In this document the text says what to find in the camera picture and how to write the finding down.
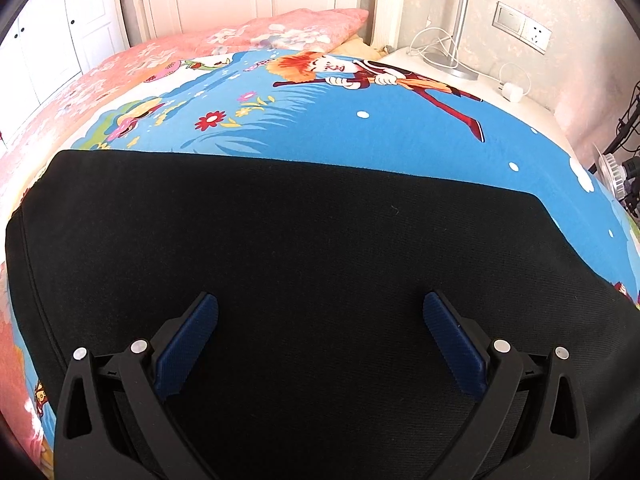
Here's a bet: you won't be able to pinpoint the white charger cable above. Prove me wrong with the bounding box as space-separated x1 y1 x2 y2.
406 19 533 103

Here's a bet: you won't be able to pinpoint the pink floral bedsheet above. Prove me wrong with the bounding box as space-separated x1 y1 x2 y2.
1 39 235 478

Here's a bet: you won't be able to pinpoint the white wardrobe door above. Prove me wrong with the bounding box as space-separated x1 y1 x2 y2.
1 0 129 142

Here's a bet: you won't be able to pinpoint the blue cartoon blanket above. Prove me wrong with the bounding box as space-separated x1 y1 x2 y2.
8 48 640 476

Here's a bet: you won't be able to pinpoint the silver desk fan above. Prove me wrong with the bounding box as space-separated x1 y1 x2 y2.
587 79 640 221

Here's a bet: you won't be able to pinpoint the white nightstand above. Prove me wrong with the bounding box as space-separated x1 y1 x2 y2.
381 48 577 158

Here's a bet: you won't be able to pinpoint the pink floral pillow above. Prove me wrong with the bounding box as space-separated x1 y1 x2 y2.
152 8 369 58

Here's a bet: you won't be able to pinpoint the wall socket panel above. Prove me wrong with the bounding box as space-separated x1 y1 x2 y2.
492 2 551 54

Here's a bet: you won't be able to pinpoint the black pants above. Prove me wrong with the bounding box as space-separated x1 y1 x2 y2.
6 151 639 479

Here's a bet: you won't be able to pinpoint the yellow cushion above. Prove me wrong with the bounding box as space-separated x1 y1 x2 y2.
331 35 387 61

